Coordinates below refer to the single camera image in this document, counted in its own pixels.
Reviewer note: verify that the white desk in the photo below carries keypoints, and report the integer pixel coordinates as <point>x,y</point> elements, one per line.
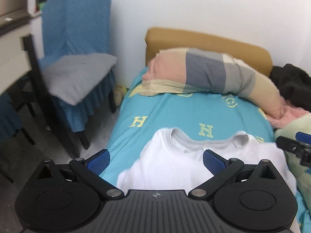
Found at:
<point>14,60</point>

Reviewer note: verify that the yellow plush toy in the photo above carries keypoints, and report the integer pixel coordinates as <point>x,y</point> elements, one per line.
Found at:
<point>119,93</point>

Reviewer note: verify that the pink fluffy blanket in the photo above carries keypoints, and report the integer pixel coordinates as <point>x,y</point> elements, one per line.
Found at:
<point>290,113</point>

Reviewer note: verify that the black clothing pile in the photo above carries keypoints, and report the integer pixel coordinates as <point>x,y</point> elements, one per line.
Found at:
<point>293,84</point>

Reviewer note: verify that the grey seat cushion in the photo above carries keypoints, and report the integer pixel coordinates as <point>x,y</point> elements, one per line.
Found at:
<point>73,77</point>

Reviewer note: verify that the mustard yellow headboard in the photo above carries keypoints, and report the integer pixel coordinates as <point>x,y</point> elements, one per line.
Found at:
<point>160,38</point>

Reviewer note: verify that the black desk leg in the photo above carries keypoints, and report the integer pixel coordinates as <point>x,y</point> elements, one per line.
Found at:
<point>45,102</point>

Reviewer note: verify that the turquoise patterned bed sheet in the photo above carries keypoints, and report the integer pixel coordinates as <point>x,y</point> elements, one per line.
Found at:
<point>201,116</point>

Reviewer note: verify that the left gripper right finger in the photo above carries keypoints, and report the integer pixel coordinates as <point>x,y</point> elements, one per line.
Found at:
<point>224,173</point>

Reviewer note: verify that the white t-shirt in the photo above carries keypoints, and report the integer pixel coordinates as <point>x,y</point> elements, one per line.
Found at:
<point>171,160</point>

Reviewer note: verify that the blue covered chair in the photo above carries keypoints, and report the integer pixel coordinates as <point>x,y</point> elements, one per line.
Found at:
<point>78,27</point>

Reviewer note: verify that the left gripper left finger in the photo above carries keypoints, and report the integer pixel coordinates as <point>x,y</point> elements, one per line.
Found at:
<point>89,170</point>

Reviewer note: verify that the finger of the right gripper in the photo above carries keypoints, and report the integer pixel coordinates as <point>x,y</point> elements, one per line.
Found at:
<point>300,147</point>

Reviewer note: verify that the patchwork colour-block pillow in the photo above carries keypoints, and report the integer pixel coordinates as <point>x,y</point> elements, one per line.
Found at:
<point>190,70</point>

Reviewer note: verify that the light green fleece blanket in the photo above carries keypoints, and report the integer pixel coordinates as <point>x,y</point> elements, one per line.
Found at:
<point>300,172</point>

